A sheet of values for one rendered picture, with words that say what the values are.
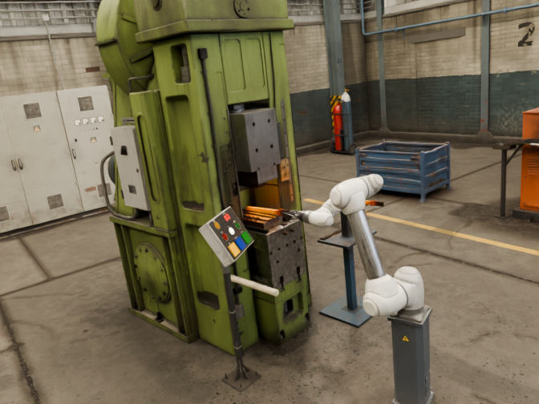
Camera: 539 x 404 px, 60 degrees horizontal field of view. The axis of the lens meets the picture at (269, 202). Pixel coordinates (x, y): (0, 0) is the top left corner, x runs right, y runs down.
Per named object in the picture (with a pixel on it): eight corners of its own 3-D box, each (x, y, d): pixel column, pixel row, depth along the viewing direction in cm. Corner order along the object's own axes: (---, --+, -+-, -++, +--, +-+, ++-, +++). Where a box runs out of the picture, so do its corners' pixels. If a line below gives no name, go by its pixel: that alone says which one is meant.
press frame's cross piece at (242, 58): (269, 98, 343) (261, 30, 330) (228, 105, 315) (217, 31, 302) (230, 100, 373) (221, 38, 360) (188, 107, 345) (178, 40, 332)
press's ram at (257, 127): (288, 160, 344) (282, 106, 334) (251, 172, 319) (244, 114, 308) (249, 158, 373) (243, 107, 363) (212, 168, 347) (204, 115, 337)
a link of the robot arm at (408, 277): (430, 303, 263) (429, 268, 257) (409, 315, 254) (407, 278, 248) (407, 293, 276) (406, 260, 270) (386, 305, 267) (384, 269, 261)
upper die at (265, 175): (277, 177, 338) (276, 164, 335) (258, 183, 324) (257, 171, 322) (238, 173, 367) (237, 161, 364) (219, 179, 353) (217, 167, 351)
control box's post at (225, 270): (245, 377, 323) (224, 231, 293) (241, 380, 320) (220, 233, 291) (242, 375, 325) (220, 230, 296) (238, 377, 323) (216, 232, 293)
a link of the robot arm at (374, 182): (362, 179, 275) (346, 184, 268) (382, 166, 260) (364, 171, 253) (372, 199, 272) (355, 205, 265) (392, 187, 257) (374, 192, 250)
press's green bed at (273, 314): (311, 325, 378) (305, 272, 365) (280, 347, 353) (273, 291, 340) (263, 307, 416) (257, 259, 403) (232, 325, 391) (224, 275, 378)
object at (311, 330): (333, 329, 368) (333, 328, 368) (285, 366, 329) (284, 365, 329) (295, 315, 395) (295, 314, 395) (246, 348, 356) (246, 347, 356)
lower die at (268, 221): (282, 223, 348) (281, 212, 345) (264, 232, 334) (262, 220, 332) (245, 216, 376) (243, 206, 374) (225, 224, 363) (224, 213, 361)
